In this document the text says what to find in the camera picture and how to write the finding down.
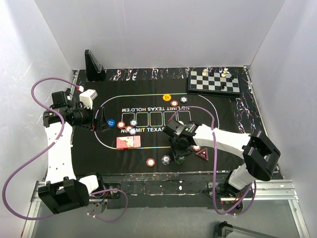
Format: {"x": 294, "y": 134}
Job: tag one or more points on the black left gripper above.
{"x": 99, "y": 124}

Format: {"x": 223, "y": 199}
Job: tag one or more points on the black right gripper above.
{"x": 176, "y": 151}

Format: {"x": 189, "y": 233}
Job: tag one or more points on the blue small blind button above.
{"x": 111, "y": 122}

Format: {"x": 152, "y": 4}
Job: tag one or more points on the green poker chip stack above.
{"x": 179, "y": 161}

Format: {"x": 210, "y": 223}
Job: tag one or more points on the black triangular all-in marker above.
{"x": 203, "y": 154}

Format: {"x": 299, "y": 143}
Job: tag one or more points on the red playing card deck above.
{"x": 128, "y": 142}

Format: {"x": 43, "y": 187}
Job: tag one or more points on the red poker chip stack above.
{"x": 150, "y": 162}

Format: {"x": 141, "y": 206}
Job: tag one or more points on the yellow dealer button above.
{"x": 166, "y": 97}

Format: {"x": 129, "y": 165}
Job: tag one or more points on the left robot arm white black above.
{"x": 63, "y": 191}

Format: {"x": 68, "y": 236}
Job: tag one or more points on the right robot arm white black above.
{"x": 259, "y": 153}

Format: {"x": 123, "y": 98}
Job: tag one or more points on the black texas holdem poker mat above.
{"x": 123, "y": 101}

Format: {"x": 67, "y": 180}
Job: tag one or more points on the black card shoe stand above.
{"x": 94, "y": 70}

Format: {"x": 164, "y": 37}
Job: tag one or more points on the black white chess board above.
{"x": 210, "y": 85}

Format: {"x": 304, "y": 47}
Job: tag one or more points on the white chess piece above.
{"x": 205, "y": 72}

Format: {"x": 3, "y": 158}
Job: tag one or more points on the white chess pawn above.
{"x": 224, "y": 72}

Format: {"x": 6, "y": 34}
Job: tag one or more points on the black case corner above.
{"x": 226, "y": 230}

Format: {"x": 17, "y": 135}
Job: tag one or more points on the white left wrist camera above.
{"x": 87, "y": 98}

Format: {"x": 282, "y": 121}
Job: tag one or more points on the aluminium frame rail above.
{"x": 275, "y": 211}

